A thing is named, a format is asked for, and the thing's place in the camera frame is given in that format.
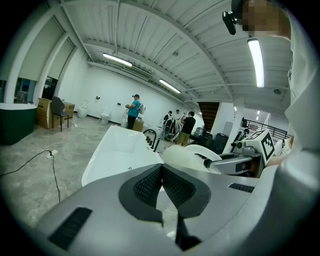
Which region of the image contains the white egg-shaped toilet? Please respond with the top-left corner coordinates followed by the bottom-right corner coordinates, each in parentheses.
top-left (76, 99), bottom-right (90, 119)

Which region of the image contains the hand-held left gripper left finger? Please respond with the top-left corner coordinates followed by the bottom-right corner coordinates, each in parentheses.
top-left (33, 163), bottom-right (181, 256)

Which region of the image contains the person's face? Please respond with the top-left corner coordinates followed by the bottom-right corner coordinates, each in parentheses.
top-left (242, 0), bottom-right (292, 40)

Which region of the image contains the black head camera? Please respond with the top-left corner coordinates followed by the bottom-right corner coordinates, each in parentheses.
top-left (221, 10), bottom-right (238, 36)

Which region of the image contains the black bathtub faucet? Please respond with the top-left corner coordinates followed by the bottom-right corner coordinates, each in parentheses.
top-left (142, 128), bottom-right (158, 151)

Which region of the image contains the long black cable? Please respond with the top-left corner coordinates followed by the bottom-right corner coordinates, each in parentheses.
top-left (0, 149), bottom-right (62, 203)

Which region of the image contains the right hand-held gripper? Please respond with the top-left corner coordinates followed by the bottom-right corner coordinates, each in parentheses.
top-left (203, 128), bottom-right (276, 178)

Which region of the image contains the ceiling air vent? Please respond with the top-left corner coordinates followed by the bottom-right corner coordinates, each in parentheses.
top-left (121, 65), bottom-right (154, 81)

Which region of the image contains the person's right forearm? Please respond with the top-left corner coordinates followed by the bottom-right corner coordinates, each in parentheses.
top-left (266, 149), bottom-right (288, 167)

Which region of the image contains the long ceiling light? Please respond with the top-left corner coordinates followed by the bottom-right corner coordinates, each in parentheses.
top-left (247, 38), bottom-right (265, 88)
top-left (158, 78), bottom-right (182, 94)
top-left (102, 52), bottom-right (133, 68)

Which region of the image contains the dark green round tub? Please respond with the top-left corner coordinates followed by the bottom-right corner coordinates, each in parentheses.
top-left (0, 102), bottom-right (38, 146)

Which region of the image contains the black suitcase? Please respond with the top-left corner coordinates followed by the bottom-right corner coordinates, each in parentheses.
top-left (212, 132), bottom-right (230, 155)

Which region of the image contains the black railing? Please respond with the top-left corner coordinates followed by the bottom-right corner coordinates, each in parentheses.
top-left (241, 117), bottom-right (292, 140)

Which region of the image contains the brown staircase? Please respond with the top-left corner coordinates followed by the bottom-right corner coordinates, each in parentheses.
top-left (197, 101), bottom-right (221, 133)

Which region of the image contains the large cardboard box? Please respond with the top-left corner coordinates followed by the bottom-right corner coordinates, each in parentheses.
top-left (36, 97), bottom-right (62, 130)

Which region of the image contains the white bathtub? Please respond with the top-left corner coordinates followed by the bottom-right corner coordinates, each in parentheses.
top-left (81, 124), bottom-right (166, 187)

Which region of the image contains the person's white shirt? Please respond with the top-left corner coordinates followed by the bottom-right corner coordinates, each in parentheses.
top-left (284, 6), bottom-right (320, 157)

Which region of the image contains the thin white cable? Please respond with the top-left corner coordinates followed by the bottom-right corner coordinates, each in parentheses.
top-left (41, 122), bottom-right (105, 151)

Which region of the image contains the grey roller blind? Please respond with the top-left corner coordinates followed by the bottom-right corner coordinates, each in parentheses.
top-left (46, 39), bottom-right (76, 81)
top-left (17, 16), bottom-right (65, 83)

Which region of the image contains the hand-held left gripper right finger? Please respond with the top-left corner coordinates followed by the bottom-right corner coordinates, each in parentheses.
top-left (162, 149), bottom-right (320, 256)

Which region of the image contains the small cardboard box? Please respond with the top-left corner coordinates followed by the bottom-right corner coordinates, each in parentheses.
top-left (132, 118), bottom-right (145, 133)
top-left (62, 101), bottom-right (76, 119)

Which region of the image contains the grey chair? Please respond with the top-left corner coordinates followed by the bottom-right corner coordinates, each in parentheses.
top-left (51, 96), bottom-right (71, 133)

